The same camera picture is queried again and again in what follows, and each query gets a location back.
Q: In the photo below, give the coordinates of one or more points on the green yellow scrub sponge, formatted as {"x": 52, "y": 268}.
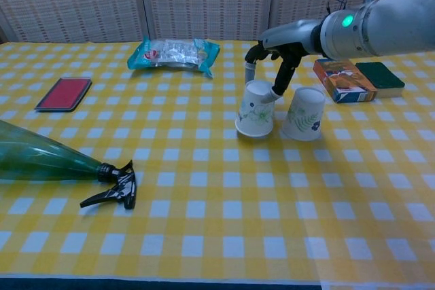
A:
{"x": 382, "y": 74}

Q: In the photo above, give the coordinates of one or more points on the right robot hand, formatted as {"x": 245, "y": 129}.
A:
{"x": 289, "y": 35}

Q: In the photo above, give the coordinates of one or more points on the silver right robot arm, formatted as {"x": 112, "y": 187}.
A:
{"x": 391, "y": 25}

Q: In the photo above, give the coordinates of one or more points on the red ink stamp pad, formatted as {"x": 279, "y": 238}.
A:
{"x": 64, "y": 94}

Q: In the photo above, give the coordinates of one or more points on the green spray bottle black trigger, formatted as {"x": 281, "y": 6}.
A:
{"x": 37, "y": 161}

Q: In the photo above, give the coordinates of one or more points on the blue silver snack bag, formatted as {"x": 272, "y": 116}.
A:
{"x": 171, "y": 55}

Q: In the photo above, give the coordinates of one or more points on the yellow white checked tablecloth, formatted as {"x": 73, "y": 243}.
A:
{"x": 217, "y": 201}

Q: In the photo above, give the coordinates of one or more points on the white floral paper cup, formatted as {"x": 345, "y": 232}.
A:
{"x": 302, "y": 117}
{"x": 253, "y": 113}

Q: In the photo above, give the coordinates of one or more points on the orange cardboard box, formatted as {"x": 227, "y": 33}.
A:
{"x": 350, "y": 81}

